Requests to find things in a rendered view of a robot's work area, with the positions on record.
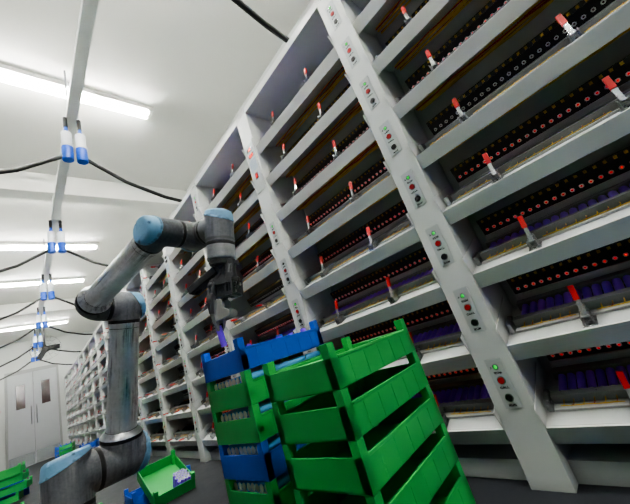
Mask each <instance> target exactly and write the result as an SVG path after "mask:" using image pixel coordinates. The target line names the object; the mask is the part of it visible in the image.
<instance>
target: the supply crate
mask: <svg viewBox="0 0 630 504"><path fill-rule="evenodd" d="M309 326H310V330H307V331H303V332H299V333H295V334H291V335H287V336H283V335H282V334H280V335H277V336H281V337H280V338H276V337H277V336H275V338H276V339H272V340H268V341H264V342H260V343H257V344H253V345H249V346H245V344H244V340H243V337H240V338H236V339H234V340H233V344H234V349H235V350H233V351H231V352H229V353H226V354H224V355H222V356H219V357H217V358H215V359H212V360H211V357H210V352H208V353H204V354H202V355H201V360H202V366H203V371H204V376H205V381H206V383H209V382H212V381H215V380H218V379H221V378H224V377H228V376H231V375H234V374H237V373H240V372H242V371H245V370H248V369H252V368H255V367H258V366H261V365H263V364H266V363H269V362H272V361H276V360H279V359H282V358H285V357H288V356H291V355H294V354H297V353H300V352H303V351H306V350H309V349H312V348H315V347H318V346H319V345H322V344H324V343H323V339H322V336H321V333H320V330H319V327H318V323H317V320H313V321H310V322H309Z"/></svg>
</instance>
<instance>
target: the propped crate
mask: <svg viewBox="0 0 630 504"><path fill-rule="evenodd" d="M182 468H184V469H187V472H188V471H189V473H190V475H191V479H189V480H187V481H186V482H184V483H182V484H180V485H178V486H176V487H174V488H173V473H174V472H177V471H178V470H181V469H182ZM137 481H138V483H139V485H140V486H141V488H142V490H143V491H144V493H145V495H146V496H147V498H148V500H149V501H150V503H151V504H167V503H168V502H170V501H172V500H174V499H175V498H177V497H179V496H181V495H183V494H184V493H186V492H188V491H190V490H191V489H193V488H195V472H194V471H190V470H189V469H188V468H187V467H186V466H185V465H184V464H183V463H182V461H181V460H180V459H179V458H178V457H177V456H176V455H175V450H174V449H173V450H171V455H169V456H167V457H165V458H163V459H160V460H158V461H156V462H154V463H152V464H150V465H147V466H146V467H145V468H144V469H142V470H140V471H139V472H137Z"/></svg>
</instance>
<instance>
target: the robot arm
mask: <svg viewBox="0 0 630 504"><path fill-rule="evenodd" d="M165 247H173V248H181V249H183V250H184V251H187V252H197V251H200V250H202V249H203V248H206V260H207V261H208V262H209V265H210V266H211V267H212V268H210V269H209V270H208V271H207V272H206V273H204V274H203V275H202V276H201V277H200V278H198V279H197V280H196V281H195V282H194V283H193V284H191V285H190V286H189V287H188V288H187V291H188V293H189V294H191V295H200V294H201V293H202V292H203V291H205V290H206V289H207V306H208V311H209V314H210V317H211V320H212V322H213V324H214V326H215V328H216V330H217V331H220V325H222V329H223V331H224V329H225V326H226V321H227V320H229V319H231V318H234V317H236V316H237V314H238V311H237V310H236V309H234V308H232V307H231V303H230V301H229V300H228V298H237V297H239V296H243V280H242V279H241V277H240V276H239V275H237V267H236V265H238V264H239V260H235V259H236V253H235V237H234V220H233V214H232V212H231V211H229V210H226V209H222V208H210V209H207V210H205V212H204V219H202V220H200V221H198V222H196V223H192V222H187V221H181V220H174V219H169V218H163V217H158V216H155V215H143V216H141V217H140V218H138V219H137V221H136V224H135V225H134V228H133V238H132V239H131V241H130V242H129V243H128V244H127V245H126V246H125V247H124V249H123V250H122V251H121V252H120V253H119V254H118V255H117V257H116V258H115V259H114V260H113V261H112V262H111V263H110V265H109V266H108V267H107V268H106V269H105V270H104V271H103V273H102V274H101V275H100V276H99V277H98V278H97V279H96V280H95V282H94V283H93V284H92V285H91V286H88V287H85V288H83V289H82V290H81V291H80V292H79V293H78V294H77V296H76V298H75V303H74V304H75V309H76V311H77V312H78V313H79V314H80V315H81V316H82V317H84V318H86V319H89V320H93V321H108V325H109V342H108V373H107V405H106V431H105V432H104V433H103V434H102V436H101V437H100V439H99V446H98V447H95V448H92V446H91V445H90V444H88V445H86V446H83V447H81V448H79V449H76V450H74V451H72V452H69V453H67V454H65V455H63V456H61V457H58V458H56V459H54V460H52V461H50V462H48V463H46V464H44V465H43V466H42V467H41V469H40V480H39V488H40V504H97V503H96V494H95V493H97V492H99V491H101V490H103V489H105V488H107V487H109V486H111V485H113V484H115V483H117V482H119V481H121V480H123V479H125V478H127V477H130V476H132V475H134V474H136V473H137V472H139V471H140V470H142V469H144V468H145V467H146V465H147V464H148V462H149V459H150V456H151V453H150V452H151V440H150V437H149V436H148V433H147V432H146V431H145V430H143V428H142V426H140V425H139V424H138V423H137V416H138V363H139V323H140V318H142V317H143V316H144V315H145V312H146V302H145V299H144V297H143V296H142V295H141V294H140V293H138V292H130V291H127V292H120V291H121V290H122V289H123V288H124V287H125V286H126V285H127V284H128V283H129V282H130V281H131V280H132V279H133V278H134V277H135V276H136V275H137V274H138V273H139V272H140V271H141V270H142V269H143V268H144V267H145V266H146V265H147V264H148V263H149V262H150V261H151V260H152V258H153V257H154V256H155V255H156V254H158V253H159V252H160V251H161V250H163V249H164V248H165ZM237 276H238V277H237ZM216 299H217V300H216ZM91 448H92V449H91Z"/></svg>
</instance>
